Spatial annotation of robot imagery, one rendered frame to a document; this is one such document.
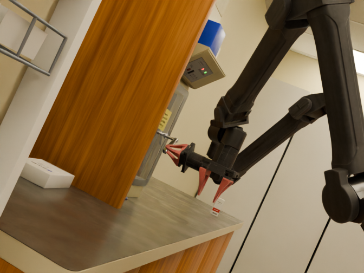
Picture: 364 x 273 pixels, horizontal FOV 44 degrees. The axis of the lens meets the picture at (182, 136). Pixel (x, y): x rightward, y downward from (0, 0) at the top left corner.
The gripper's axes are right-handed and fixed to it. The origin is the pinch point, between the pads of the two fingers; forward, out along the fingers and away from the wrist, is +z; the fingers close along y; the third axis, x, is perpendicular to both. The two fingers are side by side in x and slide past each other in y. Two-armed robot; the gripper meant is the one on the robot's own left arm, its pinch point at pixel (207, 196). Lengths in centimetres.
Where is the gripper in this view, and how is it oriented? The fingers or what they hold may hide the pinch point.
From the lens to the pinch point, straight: 123.1
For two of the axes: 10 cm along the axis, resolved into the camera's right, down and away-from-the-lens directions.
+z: -4.2, 9.1, -0.2
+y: -8.7, -3.9, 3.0
